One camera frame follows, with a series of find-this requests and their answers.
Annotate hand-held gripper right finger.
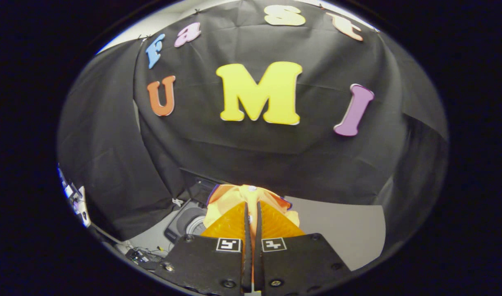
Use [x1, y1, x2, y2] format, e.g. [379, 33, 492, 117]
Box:
[254, 201, 352, 296]

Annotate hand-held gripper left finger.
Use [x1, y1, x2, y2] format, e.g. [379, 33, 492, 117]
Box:
[163, 201, 253, 295]

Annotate orange clothes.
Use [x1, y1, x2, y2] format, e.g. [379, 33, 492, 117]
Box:
[203, 184, 301, 239]

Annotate grey washing machine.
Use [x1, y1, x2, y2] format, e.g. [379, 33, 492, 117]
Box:
[165, 197, 210, 244]

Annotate dark washing machine lid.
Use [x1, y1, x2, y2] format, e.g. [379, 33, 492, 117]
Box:
[189, 177, 221, 206]

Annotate beige cabinet with grey top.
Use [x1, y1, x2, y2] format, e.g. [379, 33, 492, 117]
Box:
[286, 197, 387, 272]

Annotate black backdrop cloth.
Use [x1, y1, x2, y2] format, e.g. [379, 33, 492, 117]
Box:
[58, 0, 449, 251]

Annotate white and blue equipment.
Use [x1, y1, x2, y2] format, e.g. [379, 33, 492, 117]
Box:
[57, 164, 91, 229]

